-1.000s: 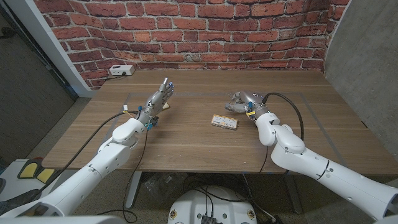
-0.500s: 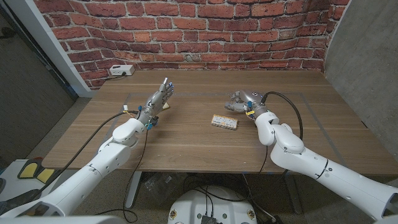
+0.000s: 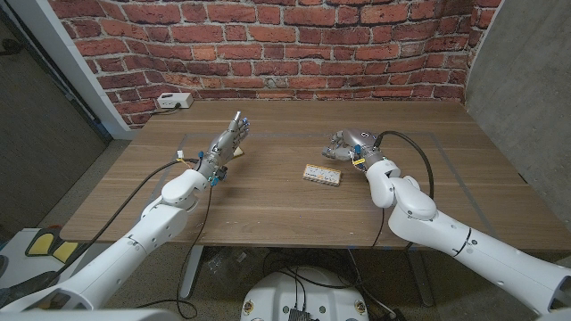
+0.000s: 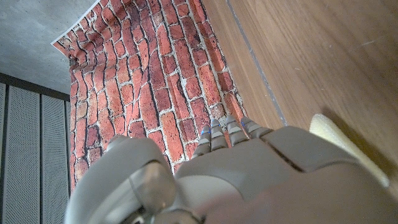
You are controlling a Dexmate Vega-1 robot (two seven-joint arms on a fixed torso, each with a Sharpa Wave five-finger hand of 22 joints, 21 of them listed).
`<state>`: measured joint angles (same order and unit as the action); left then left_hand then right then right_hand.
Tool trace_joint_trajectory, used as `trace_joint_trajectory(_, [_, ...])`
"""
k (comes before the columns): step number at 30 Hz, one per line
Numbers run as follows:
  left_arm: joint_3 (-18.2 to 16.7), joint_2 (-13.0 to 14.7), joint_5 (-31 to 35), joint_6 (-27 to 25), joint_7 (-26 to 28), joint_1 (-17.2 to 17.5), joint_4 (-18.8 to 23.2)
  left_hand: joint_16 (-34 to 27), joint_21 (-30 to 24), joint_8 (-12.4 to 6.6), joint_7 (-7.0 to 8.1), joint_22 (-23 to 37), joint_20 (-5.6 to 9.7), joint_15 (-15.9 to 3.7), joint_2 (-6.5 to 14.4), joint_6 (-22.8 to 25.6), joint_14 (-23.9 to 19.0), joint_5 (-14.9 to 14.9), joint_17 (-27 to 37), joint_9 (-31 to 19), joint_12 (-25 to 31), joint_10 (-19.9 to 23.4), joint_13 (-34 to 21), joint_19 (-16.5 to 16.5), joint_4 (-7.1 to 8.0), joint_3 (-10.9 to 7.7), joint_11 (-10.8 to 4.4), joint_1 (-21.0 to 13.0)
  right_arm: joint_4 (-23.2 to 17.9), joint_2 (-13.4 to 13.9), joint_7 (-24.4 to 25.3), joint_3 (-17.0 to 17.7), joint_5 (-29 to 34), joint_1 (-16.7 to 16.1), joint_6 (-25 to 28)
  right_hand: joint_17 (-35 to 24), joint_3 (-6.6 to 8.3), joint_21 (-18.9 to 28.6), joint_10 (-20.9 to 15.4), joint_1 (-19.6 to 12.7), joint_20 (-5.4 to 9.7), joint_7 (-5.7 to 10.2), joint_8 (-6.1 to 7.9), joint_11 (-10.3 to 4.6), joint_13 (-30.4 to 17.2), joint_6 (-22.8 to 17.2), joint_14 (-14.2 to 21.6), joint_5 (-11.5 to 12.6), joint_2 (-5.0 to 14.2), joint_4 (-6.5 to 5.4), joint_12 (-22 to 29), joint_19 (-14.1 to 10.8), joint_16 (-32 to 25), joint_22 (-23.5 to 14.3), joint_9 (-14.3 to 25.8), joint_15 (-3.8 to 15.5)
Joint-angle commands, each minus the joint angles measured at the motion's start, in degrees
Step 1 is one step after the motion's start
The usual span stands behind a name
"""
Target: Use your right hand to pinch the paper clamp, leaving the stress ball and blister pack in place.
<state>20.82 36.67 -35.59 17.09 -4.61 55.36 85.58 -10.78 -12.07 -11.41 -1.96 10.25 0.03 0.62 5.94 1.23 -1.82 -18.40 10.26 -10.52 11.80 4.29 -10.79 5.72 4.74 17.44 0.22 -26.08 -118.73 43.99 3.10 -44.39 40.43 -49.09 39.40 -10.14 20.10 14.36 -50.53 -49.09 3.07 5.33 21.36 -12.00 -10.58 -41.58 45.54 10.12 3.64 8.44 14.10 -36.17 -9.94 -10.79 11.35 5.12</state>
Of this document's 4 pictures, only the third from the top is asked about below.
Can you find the white door frame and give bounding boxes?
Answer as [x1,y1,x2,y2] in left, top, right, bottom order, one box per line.
[6,0,135,142]

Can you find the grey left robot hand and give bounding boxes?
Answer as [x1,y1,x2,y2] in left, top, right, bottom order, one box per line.
[194,111,251,183]

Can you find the white robot chest shell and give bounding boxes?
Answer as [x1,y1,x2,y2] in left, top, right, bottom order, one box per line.
[0,309,182,321]

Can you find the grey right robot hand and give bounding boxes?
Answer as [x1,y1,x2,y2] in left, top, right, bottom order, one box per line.
[321,128,385,170]

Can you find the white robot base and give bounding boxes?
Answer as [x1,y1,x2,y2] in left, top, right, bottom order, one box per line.
[240,266,370,321]

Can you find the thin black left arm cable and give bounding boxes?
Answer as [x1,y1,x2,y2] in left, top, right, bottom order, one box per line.
[136,183,214,320]

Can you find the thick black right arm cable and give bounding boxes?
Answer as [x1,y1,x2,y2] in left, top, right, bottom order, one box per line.
[374,130,435,201]

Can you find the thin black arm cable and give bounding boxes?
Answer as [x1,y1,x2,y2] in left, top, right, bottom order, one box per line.
[372,209,385,249]
[136,183,214,320]

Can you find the yellow black foot pedal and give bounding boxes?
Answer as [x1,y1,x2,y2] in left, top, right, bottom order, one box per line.
[25,226,62,258]
[52,240,81,264]

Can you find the white power strip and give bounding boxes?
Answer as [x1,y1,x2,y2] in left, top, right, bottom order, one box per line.
[156,92,194,110]

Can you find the white floor platform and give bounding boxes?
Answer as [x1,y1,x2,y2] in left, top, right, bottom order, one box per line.
[0,227,97,291]

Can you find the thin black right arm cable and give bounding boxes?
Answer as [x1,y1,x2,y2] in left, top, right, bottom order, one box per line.
[372,209,385,249]

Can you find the clear plastic bag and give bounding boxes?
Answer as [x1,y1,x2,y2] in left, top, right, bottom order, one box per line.
[204,247,264,286]

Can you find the small patterned flat box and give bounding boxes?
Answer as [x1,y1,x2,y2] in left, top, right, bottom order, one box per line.
[302,163,343,187]

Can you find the grey table leg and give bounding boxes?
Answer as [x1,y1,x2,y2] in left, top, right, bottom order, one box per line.
[405,249,434,308]
[179,244,204,300]

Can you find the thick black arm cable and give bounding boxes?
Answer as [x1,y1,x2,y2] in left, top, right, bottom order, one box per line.
[55,158,201,280]
[374,130,435,201]

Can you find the red brick printed backdrop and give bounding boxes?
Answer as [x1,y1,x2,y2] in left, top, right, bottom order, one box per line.
[47,0,505,130]

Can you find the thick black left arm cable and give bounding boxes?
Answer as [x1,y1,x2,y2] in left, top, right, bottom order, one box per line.
[55,158,201,280]

